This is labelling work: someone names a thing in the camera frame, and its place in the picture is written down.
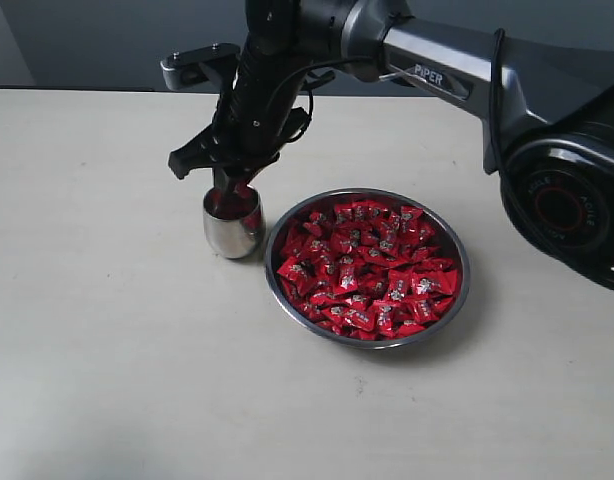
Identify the round stainless steel plate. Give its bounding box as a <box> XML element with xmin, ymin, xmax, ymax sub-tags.
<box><xmin>264</xmin><ymin>188</ymin><xmax>471</xmax><ymax>350</ymax></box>

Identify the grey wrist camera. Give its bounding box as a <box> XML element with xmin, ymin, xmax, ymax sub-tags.
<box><xmin>160</xmin><ymin>43</ymin><xmax>240</xmax><ymax>91</ymax></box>

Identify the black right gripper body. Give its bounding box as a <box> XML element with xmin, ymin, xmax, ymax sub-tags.
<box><xmin>168</xmin><ymin>39</ymin><xmax>312</xmax><ymax>179</ymax></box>

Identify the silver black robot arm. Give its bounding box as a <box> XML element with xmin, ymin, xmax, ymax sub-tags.
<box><xmin>161</xmin><ymin>1</ymin><xmax>614</xmax><ymax>290</ymax></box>

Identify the red candy wrapper packet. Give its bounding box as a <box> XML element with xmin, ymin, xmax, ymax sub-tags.
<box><xmin>341</xmin><ymin>307</ymin><xmax>376</xmax><ymax>333</ymax></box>
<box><xmin>333</xmin><ymin>203</ymin><xmax>356</xmax><ymax>226</ymax></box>
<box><xmin>277</xmin><ymin>256</ymin><xmax>318</xmax><ymax>296</ymax></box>
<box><xmin>411</xmin><ymin>270</ymin><xmax>460</xmax><ymax>297</ymax></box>

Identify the stainless steel cup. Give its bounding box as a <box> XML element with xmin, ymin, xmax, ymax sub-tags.
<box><xmin>203</xmin><ymin>186</ymin><xmax>266</xmax><ymax>260</ymax></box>

